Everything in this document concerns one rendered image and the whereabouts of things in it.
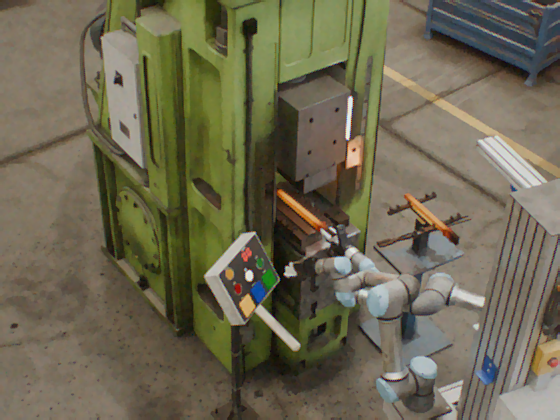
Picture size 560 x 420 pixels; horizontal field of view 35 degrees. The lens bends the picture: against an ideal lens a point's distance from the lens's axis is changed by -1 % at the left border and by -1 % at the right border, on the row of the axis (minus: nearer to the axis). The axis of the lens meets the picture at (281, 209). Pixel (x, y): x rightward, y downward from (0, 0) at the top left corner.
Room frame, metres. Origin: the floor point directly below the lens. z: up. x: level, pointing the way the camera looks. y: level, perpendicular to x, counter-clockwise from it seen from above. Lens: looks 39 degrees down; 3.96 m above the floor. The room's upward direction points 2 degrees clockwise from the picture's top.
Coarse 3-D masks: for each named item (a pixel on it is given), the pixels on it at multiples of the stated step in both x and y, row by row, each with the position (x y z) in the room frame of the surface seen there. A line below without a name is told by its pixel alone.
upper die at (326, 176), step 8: (328, 168) 3.50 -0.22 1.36; (336, 168) 3.53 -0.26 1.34; (288, 176) 3.51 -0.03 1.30; (312, 176) 3.44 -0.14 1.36; (320, 176) 3.47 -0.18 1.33; (328, 176) 3.50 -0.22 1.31; (296, 184) 3.45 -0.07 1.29; (304, 184) 3.41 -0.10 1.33; (312, 184) 3.44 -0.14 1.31; (320, 184) 3.47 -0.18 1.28; (304, 192) 3.41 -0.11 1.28
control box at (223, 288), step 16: (240, 240) 3.17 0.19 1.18; (256, 240) 3.18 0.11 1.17; (224, 256) 3.06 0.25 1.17; (240, 256) 3.06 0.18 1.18; (256, 256) 3.12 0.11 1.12; (208, 272) 2.96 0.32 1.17; (224, 272) 2.94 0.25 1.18; (240, 272) 3.00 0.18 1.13; (256, 272) 3.07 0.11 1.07; (272, 272) 3.13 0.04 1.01; (224, 288) 2.89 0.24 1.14; (272, 288) 3.08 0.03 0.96; (224, 304) 2.89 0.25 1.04; (256, 304) 2.95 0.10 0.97; (240, 320) 2.85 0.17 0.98
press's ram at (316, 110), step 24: (312, 72) 3.71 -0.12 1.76; (288, 96) 3.49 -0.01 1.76; (312, 96) 3.50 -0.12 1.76; (336, 96) 3.51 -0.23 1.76; (288, 120) 3.43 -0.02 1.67; (312, 120) 3.43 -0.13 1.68; (336, 120) 3.52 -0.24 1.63; (288, 144) 3.43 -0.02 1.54; (312, 144) 3.43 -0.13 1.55; (336, 144) 3.52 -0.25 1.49; (288, 168) 3.43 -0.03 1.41; (312, 168) 3.44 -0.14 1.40
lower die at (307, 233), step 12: (288, 192) 3.77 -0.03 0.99; (276, 204) 3.67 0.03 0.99; (288, 204) 3.66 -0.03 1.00; (300, 204) 3.67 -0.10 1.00; (288, 216) 3.58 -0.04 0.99; (300, 216) 3.57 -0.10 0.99; (288, 228) 3.50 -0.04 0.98; (300, 228) 3.49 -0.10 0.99; (312, 228) 3.49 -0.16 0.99; (300, 240) 3.41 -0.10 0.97; (312, 240) 3.45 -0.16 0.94
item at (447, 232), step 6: (408, 198) 3.79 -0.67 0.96; (414, 198) 3.79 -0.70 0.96; (414, 204) 3.75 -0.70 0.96; (420, 204) 3.74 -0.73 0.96; (420, 210) 3.70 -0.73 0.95; (426, 210) 3.69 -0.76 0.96; (426, 216) 3.66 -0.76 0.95; (432, 216) 3.65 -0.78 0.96; (432, 222) 3.61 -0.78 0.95; (438, 222) 3.60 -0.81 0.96; (438, 228) 3.57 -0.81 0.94; (444, 228) 3.55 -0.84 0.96; (450, 228) 3.54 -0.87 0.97; (444, 234) 3.52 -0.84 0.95; (450, 234) 3.50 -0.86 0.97; (456, 234) 3.50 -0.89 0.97; (450, 240) 3.49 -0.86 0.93; (456, 240) 3.47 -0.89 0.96
